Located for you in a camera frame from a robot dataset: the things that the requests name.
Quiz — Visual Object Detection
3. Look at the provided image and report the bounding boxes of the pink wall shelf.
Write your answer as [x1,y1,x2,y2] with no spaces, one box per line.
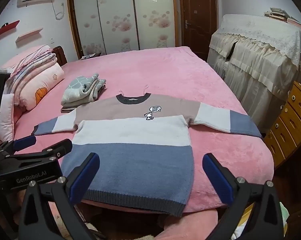
[15,27,43,43]

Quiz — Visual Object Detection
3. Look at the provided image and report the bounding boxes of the stack of books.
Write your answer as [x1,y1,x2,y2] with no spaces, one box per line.
[263,7,301,30]

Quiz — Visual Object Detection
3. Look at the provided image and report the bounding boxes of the colour-block knit sweater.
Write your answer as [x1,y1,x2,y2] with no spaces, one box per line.
[32,92,263,217]

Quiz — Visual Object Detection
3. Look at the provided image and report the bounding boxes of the red wall shelf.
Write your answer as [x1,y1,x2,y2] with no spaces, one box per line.
[0,20,20,40]

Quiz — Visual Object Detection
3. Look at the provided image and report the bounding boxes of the brown wooden door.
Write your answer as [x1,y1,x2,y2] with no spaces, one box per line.
[177,0,218,62]

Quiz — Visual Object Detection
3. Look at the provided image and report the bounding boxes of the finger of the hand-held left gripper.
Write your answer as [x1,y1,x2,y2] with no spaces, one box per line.
[0,139,73,170]
[0,135,37,155]

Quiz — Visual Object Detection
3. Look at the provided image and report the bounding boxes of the pink bed blanket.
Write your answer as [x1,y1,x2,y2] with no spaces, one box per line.
[13,46,274,215]

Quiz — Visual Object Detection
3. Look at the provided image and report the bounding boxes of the pink padded cushion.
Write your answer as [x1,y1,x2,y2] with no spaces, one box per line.
[0,92,23,142]

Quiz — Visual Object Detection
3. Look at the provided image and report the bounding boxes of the floral sliding-door wardrobe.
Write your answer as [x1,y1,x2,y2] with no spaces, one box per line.
[67,0,181,60]

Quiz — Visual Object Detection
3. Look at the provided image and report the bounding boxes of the yellow wooden drawer chest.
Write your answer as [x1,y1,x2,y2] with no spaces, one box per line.
[263,81,301,170]

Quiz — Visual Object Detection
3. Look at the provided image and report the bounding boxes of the nightstand with small boxes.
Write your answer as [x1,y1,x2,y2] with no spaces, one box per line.
[79,52,102,60]

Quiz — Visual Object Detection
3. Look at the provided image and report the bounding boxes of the folded pastel striped blanket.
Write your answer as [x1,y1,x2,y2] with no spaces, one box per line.
[9,52,58,83]

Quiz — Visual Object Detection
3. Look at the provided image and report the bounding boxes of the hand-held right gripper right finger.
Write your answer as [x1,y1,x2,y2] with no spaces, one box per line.
[202,152,284,240]

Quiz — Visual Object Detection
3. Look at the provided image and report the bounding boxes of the lace-covered piano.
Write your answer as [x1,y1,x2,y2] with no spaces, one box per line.
[207,14,301,133]

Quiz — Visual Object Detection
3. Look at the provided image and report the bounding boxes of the folded grey-green sweater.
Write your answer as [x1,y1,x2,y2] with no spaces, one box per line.
[61,73,107,107]

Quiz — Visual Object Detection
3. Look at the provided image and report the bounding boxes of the white power cable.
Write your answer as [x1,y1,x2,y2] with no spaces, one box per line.
[50,2,66,20]

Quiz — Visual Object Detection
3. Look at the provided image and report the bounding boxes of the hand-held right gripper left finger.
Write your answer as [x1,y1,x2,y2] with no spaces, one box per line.
[17,152,101,240]

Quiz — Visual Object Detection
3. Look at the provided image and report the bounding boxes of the dark wooden headboard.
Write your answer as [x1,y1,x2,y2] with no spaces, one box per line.
[52,45,68,67]

